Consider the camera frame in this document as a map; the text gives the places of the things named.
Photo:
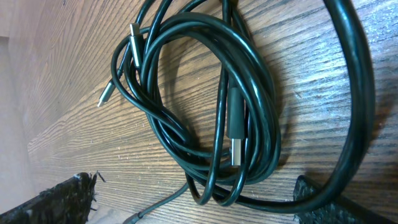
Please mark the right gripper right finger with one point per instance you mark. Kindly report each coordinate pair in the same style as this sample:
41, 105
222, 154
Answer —
342, 210

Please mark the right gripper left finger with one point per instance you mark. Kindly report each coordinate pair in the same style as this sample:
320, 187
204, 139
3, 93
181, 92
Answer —
67, 202

